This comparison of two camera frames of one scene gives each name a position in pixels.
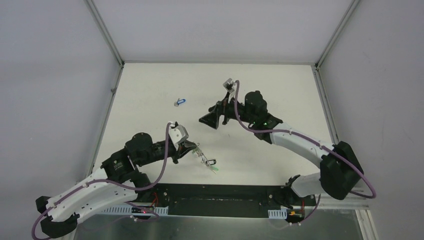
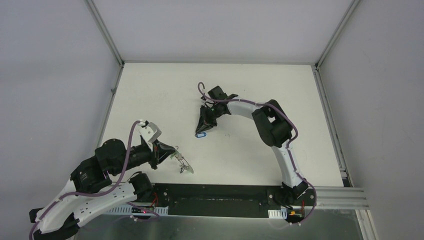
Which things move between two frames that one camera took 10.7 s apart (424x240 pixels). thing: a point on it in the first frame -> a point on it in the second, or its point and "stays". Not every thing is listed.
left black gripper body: [180, 150] -> [154, 154]
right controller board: [295, 215] stays
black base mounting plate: [220, 200] stays
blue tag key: [176, 103] -> [200, 135]
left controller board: [142, 209] stays
